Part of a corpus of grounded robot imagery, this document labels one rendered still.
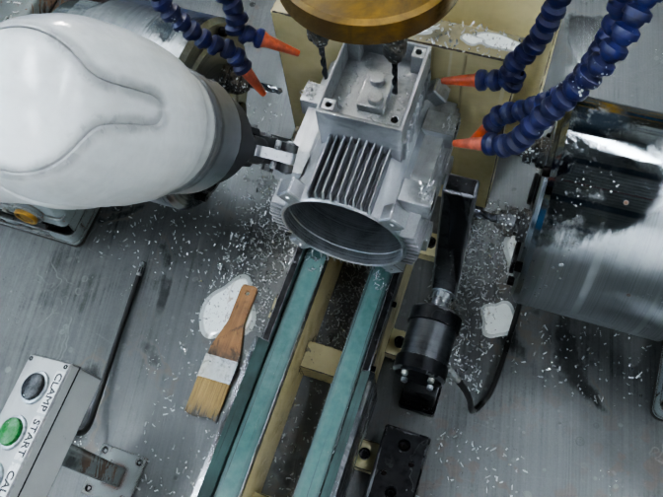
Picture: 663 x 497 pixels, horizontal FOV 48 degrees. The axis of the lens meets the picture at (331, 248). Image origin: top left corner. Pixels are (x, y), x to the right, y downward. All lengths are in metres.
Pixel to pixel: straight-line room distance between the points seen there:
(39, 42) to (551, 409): 0.85
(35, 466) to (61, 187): 0.50
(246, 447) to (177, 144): 0.57
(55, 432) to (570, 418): 0.65
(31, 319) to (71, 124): 0.86
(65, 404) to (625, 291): 0.60
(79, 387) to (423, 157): 0.47
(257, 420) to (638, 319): 0.45
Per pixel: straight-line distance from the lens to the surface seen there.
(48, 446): 0.86
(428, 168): 0.89
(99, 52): 0.40
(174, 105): 0.43
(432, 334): 0.83
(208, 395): 1.08
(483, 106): 0.96
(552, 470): 1.06
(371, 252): 0.97
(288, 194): 0.86
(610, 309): 0.85
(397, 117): 0.84
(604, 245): 0.80
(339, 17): 0.67
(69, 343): 1.18
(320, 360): 1.03
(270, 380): 0.96
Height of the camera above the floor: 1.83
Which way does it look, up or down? 65 degrees down
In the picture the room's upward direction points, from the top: 10 degrees counter-clockwise
